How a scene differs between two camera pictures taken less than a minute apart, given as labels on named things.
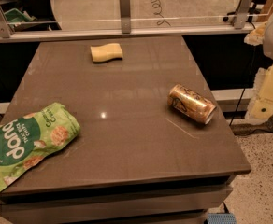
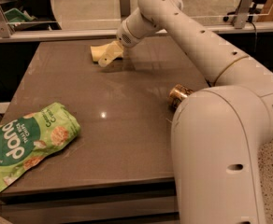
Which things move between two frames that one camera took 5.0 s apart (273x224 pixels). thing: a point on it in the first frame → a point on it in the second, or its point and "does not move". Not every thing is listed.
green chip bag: x=14 y=145 does not move
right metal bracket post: x=245 y=4 does not move
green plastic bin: x=13 y=16 does not move
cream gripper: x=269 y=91 → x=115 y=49
